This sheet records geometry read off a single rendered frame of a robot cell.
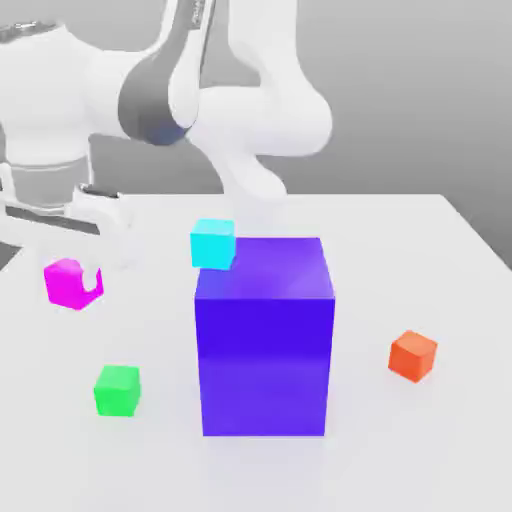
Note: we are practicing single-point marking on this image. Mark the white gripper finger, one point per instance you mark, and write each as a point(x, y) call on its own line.
point(91, 279)

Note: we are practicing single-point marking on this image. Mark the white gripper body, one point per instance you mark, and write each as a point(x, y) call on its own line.
point(48, 234)

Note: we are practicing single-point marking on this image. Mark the small magenta cube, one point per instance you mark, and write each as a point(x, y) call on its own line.
point(64, 284)

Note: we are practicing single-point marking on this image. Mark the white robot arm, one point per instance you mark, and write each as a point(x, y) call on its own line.
point(256, 120)

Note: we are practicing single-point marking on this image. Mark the small green cube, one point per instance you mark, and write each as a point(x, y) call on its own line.
point(116, 392)

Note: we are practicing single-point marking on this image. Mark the small cyan cube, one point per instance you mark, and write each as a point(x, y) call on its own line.
point(212, 244)

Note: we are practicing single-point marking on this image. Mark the small orange cube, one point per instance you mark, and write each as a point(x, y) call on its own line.
point(412, 356)

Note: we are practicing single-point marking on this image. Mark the large purple box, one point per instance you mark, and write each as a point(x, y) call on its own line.
point(264, 352)

